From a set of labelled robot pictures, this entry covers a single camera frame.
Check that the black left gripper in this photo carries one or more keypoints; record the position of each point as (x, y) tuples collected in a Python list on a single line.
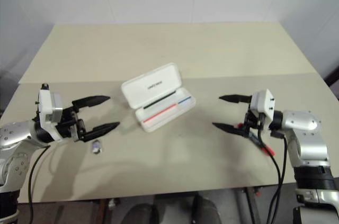
[(69, 124)]

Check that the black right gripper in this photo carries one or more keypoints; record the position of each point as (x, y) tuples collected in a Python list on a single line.
[(251, 122)]

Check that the small white purple eraser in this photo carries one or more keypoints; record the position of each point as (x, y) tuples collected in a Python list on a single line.
[(96, 147)]

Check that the red and dark marker pen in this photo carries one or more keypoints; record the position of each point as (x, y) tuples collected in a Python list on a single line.
[(266, 148)]

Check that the white rectangular case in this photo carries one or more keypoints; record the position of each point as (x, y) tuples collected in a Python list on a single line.
[(153, 83)]

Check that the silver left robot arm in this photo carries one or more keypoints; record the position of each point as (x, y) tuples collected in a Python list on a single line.
[(16, 134)]

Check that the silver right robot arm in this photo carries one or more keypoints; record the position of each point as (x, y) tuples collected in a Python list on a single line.
[(304, 128)]

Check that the blue pen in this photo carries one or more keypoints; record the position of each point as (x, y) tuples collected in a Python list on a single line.
[(184, 99)]

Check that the black pen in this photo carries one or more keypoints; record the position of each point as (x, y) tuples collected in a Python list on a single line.
[(159, 99)]

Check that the metal table leg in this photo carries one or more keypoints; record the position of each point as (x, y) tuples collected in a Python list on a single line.
[(251, 205)]

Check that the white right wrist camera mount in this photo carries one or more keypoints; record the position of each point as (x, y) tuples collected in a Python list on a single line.
[(262, 102)]

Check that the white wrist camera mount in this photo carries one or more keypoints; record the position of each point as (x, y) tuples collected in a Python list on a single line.
[(45, 105), (262, 102)]

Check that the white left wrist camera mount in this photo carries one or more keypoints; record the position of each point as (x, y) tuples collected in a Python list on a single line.
[(45, 105)]

